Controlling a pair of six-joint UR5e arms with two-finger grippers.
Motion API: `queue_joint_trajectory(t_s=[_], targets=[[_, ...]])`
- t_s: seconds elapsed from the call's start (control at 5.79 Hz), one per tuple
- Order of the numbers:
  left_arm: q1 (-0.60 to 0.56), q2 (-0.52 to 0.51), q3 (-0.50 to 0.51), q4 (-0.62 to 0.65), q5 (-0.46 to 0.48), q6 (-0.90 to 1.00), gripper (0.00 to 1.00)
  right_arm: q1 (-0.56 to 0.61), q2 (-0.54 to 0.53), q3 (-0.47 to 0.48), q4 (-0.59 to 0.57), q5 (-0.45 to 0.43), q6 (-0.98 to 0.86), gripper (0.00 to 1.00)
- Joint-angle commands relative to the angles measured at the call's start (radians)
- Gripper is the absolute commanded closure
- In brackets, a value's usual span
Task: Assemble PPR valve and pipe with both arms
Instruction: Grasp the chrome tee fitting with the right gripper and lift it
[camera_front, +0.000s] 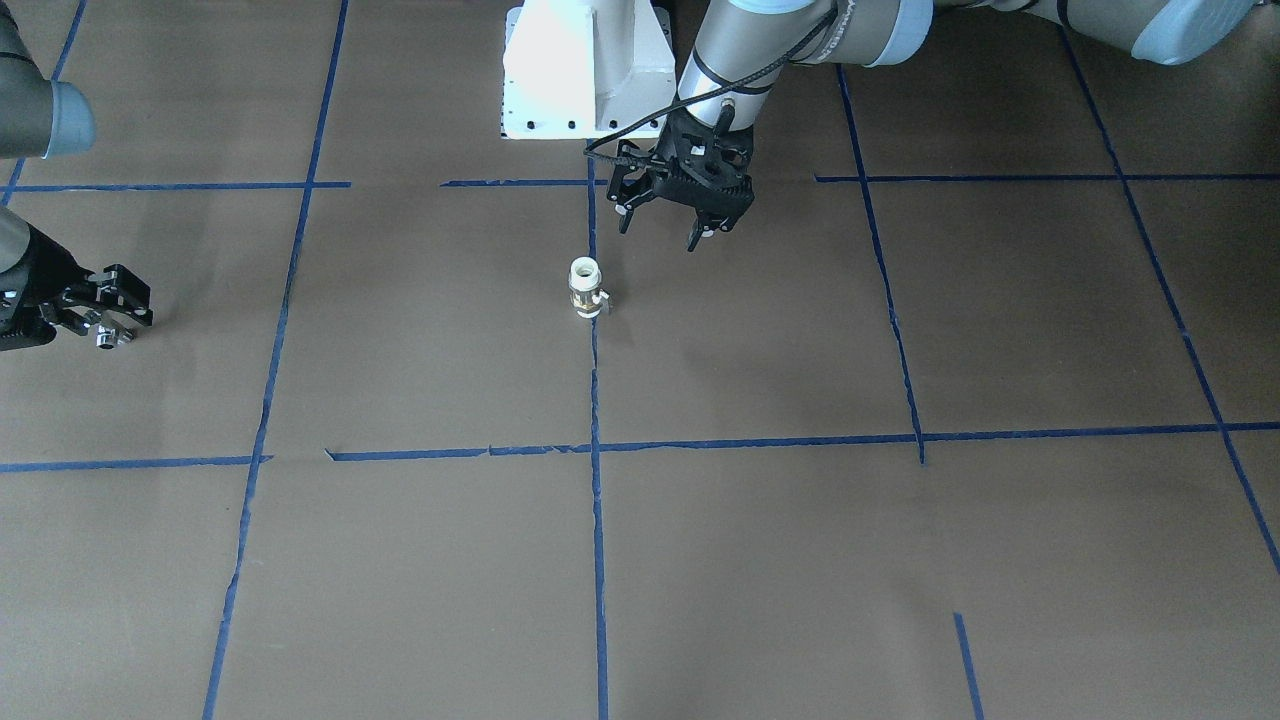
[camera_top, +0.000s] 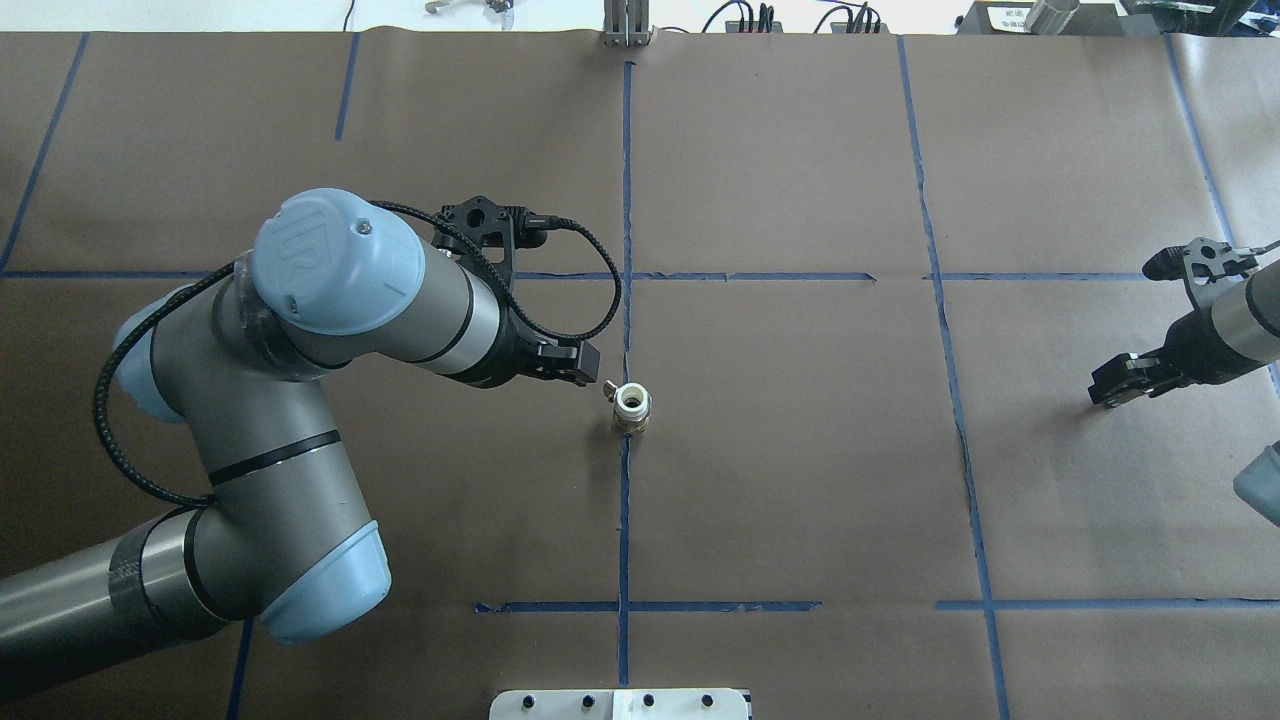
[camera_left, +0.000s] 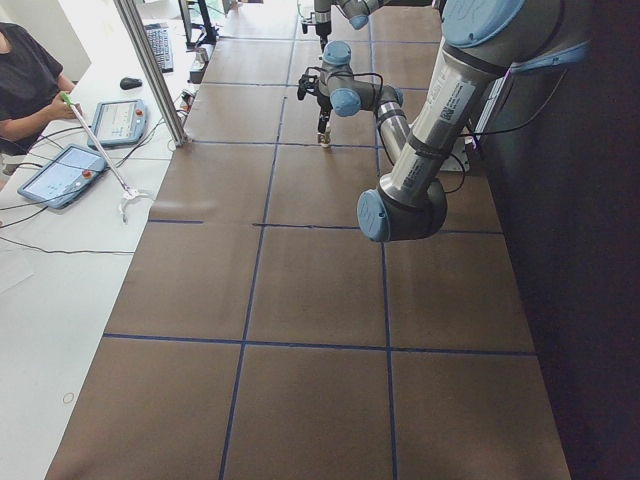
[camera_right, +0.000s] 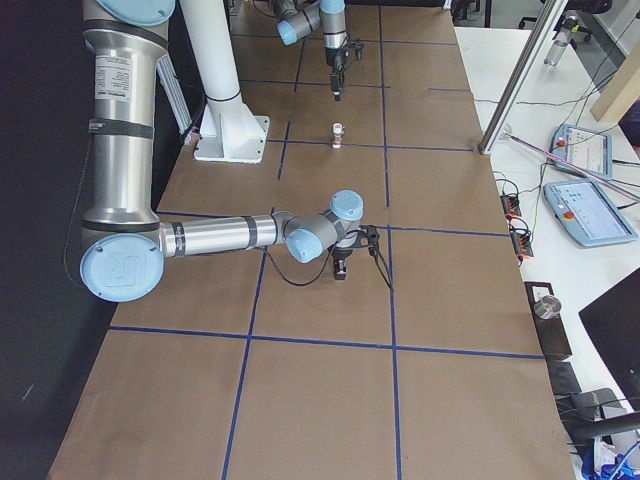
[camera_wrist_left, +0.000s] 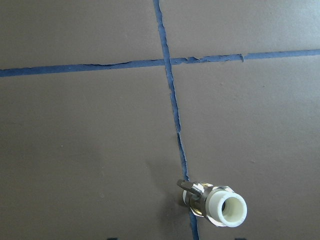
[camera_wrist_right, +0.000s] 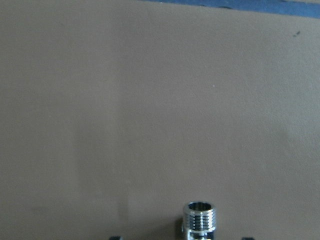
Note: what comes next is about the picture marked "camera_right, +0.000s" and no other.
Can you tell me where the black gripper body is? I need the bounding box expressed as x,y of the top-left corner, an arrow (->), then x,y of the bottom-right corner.
332,234 -> 363,265
325,45 -> 349,75

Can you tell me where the white and brass PPR valve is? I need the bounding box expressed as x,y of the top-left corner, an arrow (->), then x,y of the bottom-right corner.
331,122 -> 344,149

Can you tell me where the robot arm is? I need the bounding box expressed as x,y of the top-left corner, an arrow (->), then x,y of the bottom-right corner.
268,0 -> 349,102
79,1 -> 364,302

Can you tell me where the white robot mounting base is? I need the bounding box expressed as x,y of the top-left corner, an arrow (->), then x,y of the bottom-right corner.
180,0 -> 270,164

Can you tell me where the metal cup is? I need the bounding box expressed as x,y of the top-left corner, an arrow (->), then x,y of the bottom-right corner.
533,295 -> 562,320

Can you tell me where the grey box with label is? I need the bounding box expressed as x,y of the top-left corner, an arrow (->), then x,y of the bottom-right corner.
524,281 -> 572,361

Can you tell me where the plastic water bottle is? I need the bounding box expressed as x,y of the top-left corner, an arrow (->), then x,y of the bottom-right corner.
543,15 -> 579,68

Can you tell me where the teach pendant near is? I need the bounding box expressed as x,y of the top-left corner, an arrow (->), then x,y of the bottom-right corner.
543,180 -> 639,248

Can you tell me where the teach pendant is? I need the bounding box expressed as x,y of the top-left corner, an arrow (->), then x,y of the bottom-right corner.
543,180 -> 639,248
550,123 -> 613,180

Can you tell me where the teach pendant far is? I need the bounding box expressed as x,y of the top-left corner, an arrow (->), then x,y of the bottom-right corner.
550,123 -> 613,180

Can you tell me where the reacher grabber stick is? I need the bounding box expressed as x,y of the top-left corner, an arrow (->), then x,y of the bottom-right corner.
504,128 -> 640,205

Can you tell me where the black monitor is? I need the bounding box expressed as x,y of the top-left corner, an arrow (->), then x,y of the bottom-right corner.
579,270 -> 640,411

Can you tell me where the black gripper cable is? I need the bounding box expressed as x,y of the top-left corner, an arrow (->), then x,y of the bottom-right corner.
263,249 -> 397,293

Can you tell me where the black cable connector box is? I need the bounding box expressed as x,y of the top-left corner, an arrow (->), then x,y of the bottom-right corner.
500,194 -> 522,220
509,227 -> 534,263

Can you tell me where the aluminium frame post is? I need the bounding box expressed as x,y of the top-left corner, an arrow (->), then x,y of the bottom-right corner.
478,0 -> 568,155

